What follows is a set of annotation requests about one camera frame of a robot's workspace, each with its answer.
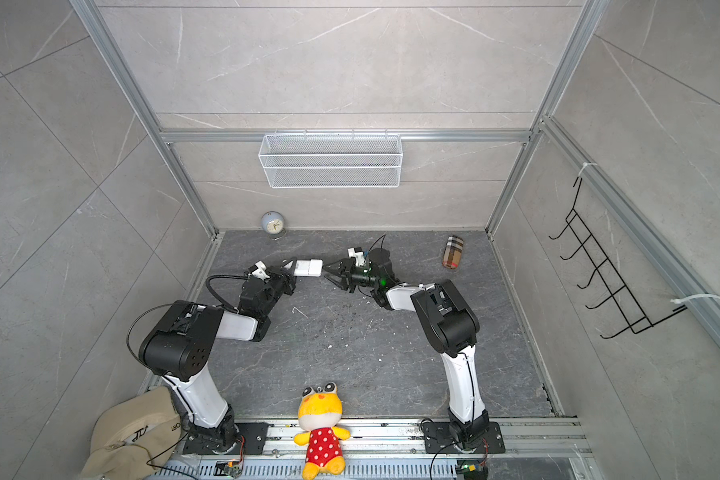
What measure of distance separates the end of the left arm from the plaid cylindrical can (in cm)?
58

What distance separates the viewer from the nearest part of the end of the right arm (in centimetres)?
79

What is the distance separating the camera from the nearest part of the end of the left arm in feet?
2.43

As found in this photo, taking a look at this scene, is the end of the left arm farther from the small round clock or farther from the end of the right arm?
the small round clock

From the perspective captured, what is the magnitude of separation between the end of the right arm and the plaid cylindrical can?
Result: 13.6 inches

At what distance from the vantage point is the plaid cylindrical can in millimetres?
1093
